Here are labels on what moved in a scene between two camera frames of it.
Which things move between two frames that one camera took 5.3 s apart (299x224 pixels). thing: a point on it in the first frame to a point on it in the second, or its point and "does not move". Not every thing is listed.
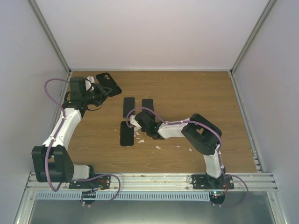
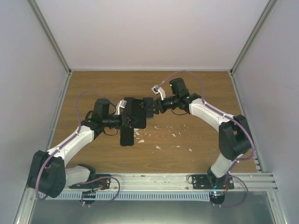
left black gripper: [101, 91] to [124, 119]
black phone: [126, 135] does not move
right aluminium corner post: [252, 39] does not move
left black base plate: [100, 183] does not move
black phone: [105, 80] to [136, 109]
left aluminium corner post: [50, 34] does not move
